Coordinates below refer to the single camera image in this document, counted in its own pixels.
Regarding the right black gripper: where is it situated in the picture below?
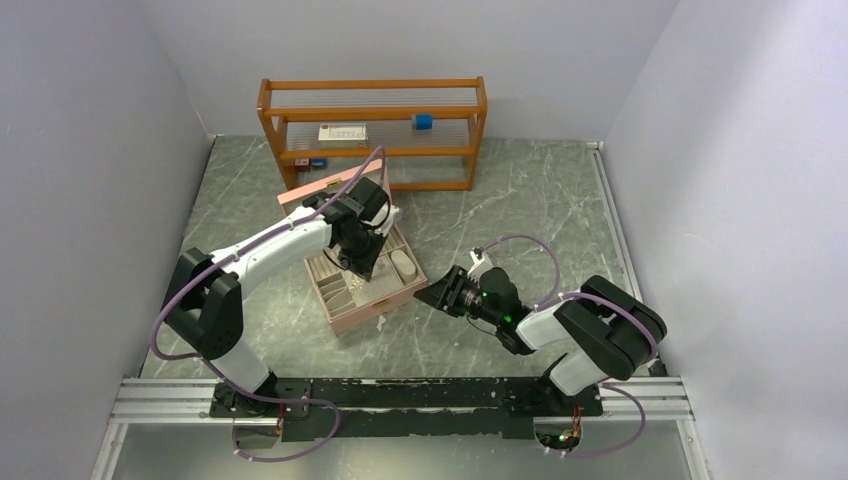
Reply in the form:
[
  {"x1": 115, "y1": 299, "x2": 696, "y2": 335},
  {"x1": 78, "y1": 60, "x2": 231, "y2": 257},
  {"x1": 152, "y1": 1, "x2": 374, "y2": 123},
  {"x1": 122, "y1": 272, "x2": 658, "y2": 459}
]
[{"x1": 413, "y1": 264, "x2": 501, "y2": 327}]

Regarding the pink jewelry box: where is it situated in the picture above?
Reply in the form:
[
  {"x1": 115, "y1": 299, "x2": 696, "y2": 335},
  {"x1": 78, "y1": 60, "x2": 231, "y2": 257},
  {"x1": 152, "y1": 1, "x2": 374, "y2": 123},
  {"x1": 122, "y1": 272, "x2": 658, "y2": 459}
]
[{"x1": 276, "y1": 158, "x2": 429, "y2": 337}]

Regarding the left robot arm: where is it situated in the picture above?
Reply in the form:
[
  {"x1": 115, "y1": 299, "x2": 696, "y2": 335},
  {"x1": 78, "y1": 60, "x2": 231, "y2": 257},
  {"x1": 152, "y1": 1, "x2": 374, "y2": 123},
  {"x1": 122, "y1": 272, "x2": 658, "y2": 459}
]
[{"x1": 154, "y1": 177, "x2": 401, "y2": 416}]

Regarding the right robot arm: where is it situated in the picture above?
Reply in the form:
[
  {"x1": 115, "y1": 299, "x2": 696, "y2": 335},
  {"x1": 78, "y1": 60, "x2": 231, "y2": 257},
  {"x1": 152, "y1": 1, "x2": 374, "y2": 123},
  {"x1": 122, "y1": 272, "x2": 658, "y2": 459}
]
[{"x1": 414, "y1": 265, "x2": 668, "y2": 414}]

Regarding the beige watch pillow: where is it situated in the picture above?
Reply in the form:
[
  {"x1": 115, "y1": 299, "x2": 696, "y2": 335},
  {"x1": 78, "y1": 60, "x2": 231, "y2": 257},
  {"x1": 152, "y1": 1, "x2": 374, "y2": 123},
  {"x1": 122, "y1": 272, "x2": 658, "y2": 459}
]
[{"x1": 389, "y1": 249, "x2": 417, "y2": 282}]

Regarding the white red-print box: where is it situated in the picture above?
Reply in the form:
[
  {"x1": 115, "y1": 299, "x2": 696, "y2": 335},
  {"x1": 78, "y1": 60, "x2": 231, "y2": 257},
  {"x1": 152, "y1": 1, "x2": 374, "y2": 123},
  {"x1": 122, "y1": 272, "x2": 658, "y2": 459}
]
[{"x1": 317, "y1": 123, "x2": 369, "y2": 149}]

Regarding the orange wooden shelf rack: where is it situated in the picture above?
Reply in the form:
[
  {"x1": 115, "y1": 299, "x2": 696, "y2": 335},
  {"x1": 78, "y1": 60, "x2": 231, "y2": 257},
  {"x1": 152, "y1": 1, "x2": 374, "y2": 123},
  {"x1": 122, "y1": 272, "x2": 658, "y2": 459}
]
[{"x1": 256, "y1": 76, "x2": 489, "y2": 195}]

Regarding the blue cube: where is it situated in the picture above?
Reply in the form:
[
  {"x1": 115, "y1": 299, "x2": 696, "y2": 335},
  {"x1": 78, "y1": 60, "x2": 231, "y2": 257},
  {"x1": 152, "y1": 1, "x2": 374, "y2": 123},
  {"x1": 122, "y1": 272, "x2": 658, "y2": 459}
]
[{"x1": 411, "y1": 114, "x2": 434, "y2": 132}]

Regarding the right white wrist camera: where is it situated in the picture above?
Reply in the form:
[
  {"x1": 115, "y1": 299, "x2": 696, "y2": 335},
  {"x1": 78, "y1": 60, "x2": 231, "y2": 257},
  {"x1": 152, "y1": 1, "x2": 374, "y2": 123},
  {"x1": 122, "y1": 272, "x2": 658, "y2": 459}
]
[{"x1": 468, "y1": 247, "x2": 494, "y2": 280}]

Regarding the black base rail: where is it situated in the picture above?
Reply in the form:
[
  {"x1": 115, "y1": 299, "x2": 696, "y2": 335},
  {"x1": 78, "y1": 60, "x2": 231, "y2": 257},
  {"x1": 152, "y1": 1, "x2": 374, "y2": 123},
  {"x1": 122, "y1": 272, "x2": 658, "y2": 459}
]
[{"x1": 109, "y1": 377, "x2": 694, "y2": 442}]

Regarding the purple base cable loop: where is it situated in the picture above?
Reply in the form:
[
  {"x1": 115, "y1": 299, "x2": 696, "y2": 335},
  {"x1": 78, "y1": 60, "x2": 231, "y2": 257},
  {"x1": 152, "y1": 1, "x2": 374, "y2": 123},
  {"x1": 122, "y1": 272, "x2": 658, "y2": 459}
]
[{"x1": 230, "y1": 395, "x2": 344, "y2": 464}]

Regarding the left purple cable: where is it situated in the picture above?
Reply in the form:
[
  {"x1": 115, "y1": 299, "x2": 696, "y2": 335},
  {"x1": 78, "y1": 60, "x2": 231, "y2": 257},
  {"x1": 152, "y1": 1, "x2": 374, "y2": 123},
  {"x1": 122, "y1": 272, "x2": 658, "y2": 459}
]
[{"x1": 149, "y1": 145, "x2": 390, "y2": 405}]

